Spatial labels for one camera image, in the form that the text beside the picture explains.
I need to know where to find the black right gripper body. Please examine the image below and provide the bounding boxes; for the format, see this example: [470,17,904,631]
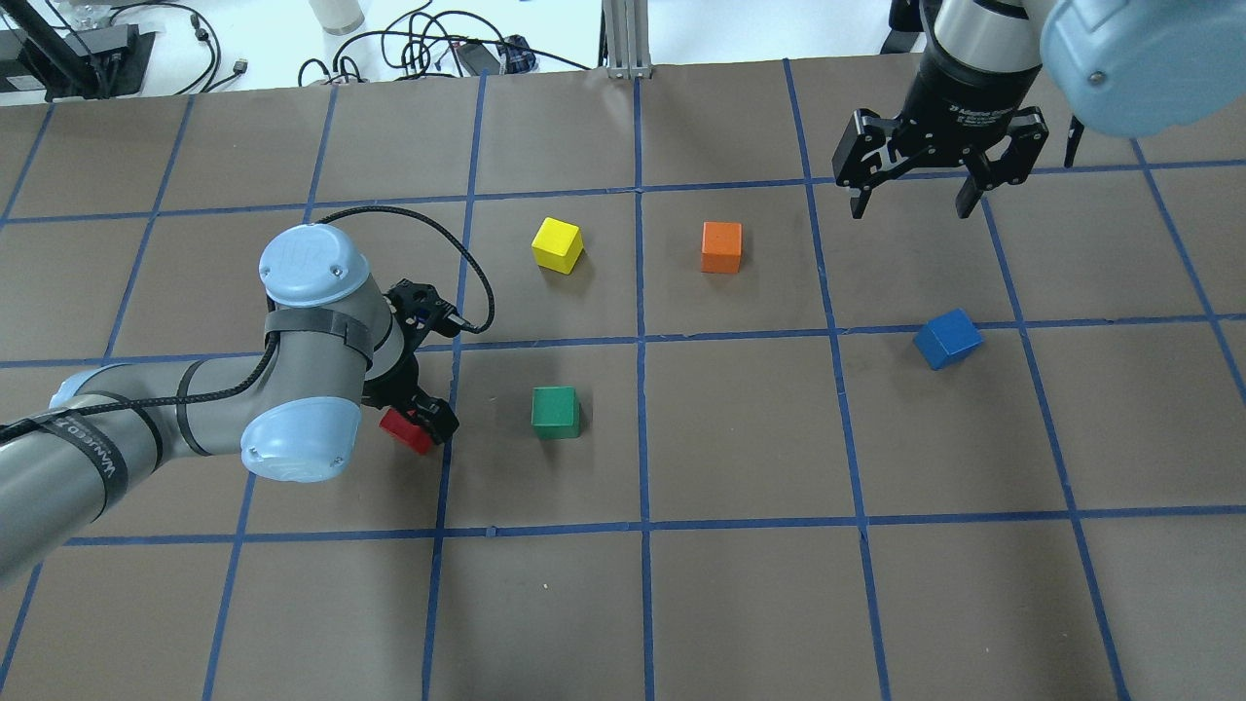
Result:
[832,49,1049,194]

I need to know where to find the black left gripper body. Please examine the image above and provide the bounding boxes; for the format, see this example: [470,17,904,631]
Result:
[363,334,426,418]

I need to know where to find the red wooden block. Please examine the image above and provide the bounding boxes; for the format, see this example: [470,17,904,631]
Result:
[380,408,434,456]

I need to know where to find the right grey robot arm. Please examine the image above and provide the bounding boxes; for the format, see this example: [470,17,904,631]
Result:
[832,1,1245,219]

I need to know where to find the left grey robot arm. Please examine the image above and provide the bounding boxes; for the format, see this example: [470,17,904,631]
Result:
[1,219,477,581]

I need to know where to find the green wooden block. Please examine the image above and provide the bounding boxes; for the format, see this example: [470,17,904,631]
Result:
[531,386,579,442]

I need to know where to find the orange wooden block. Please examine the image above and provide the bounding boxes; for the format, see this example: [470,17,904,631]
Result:
[700,220,744,275]

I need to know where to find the blue wooden block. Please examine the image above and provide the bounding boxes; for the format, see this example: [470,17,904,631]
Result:
[913,308,984,371]

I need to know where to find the yellow wooden block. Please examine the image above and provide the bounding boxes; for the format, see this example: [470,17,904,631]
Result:
[531,217,584,276]

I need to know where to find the black power adapter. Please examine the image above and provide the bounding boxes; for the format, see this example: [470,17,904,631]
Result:
[454,41,503,76]

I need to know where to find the white cylinder bottle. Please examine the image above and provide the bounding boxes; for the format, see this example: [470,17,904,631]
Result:
[308,0,365,36]

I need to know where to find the black equipment stand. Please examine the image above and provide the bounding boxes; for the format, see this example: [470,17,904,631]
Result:
[1,1,156,102]

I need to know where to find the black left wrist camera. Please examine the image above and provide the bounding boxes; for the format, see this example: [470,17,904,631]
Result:
[384,279,467,344]

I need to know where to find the black left camera cable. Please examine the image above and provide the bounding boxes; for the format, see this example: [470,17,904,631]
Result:
[0,205,495,440]

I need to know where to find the aluminium frame post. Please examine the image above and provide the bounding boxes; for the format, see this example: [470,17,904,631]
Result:
[601,1,653,80]

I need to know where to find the black cable bundle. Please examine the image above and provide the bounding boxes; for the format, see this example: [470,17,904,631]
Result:
[297,5,596,88]

